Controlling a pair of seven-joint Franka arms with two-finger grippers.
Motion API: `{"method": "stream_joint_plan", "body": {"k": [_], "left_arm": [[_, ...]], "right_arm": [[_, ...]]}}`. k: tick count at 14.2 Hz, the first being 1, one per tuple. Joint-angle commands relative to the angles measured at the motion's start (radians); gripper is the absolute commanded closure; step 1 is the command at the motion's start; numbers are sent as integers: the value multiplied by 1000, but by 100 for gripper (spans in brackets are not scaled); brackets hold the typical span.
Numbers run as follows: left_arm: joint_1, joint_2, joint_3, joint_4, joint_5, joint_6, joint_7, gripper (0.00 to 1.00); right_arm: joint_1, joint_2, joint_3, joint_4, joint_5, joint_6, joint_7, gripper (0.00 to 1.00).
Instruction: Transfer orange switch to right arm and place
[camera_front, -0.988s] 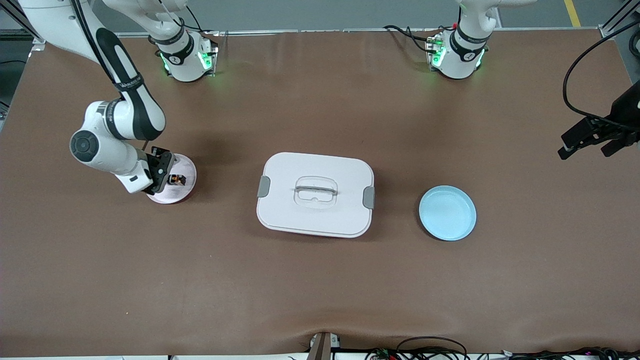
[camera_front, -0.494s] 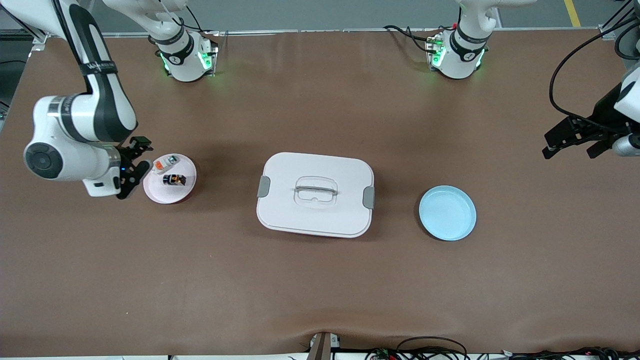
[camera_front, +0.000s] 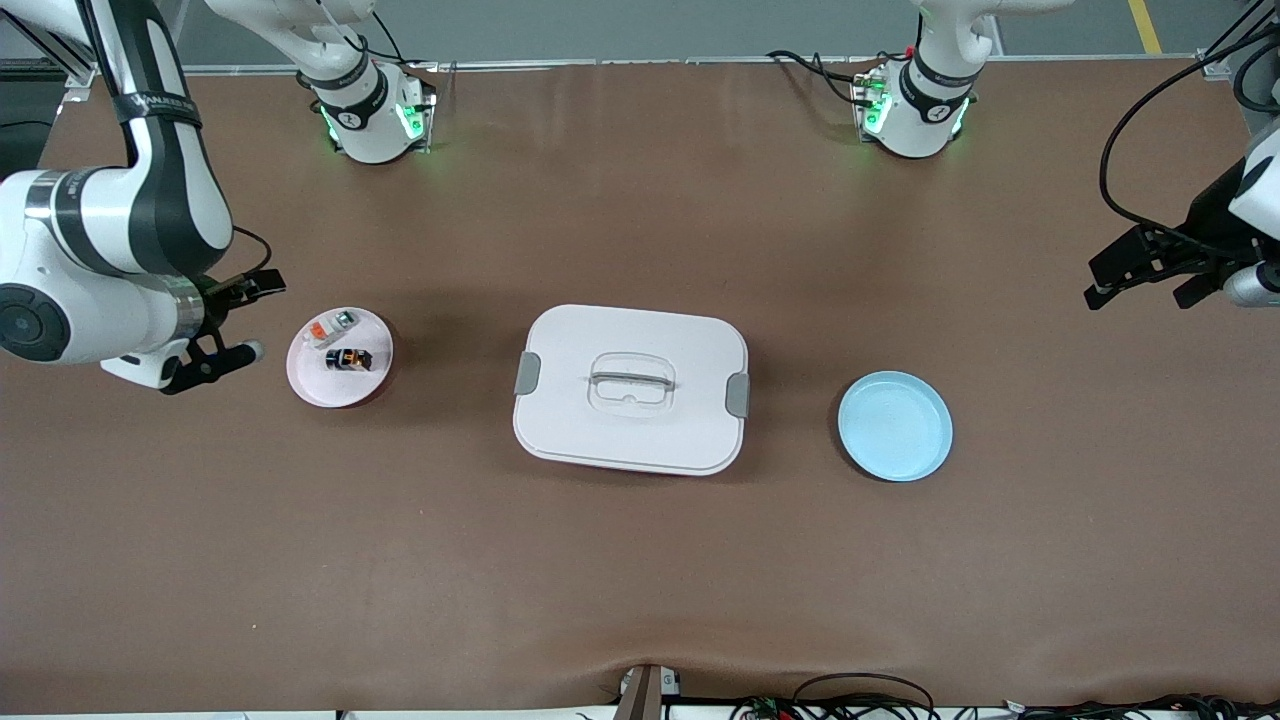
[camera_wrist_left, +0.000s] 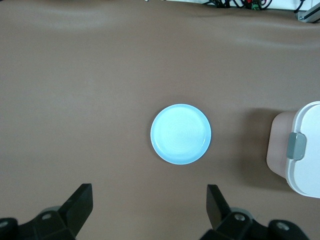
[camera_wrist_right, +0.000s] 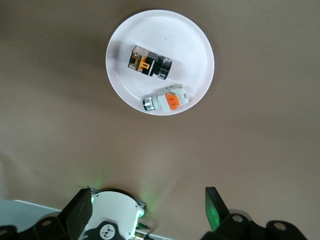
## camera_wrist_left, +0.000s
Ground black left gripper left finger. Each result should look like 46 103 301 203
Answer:
0 183 93 240

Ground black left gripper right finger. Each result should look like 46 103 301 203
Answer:
199 184 311 240

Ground light blue round plate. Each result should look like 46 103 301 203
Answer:
149 103 213 166

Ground grey box latch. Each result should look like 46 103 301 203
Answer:
286 132 308 160

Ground white lidded storage box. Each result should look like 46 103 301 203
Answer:
266 100 320 200

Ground tangled black cable bundle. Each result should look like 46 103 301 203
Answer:
204 0 310 13

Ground aluminium profile bracket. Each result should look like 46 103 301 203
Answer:
296 0 320 25

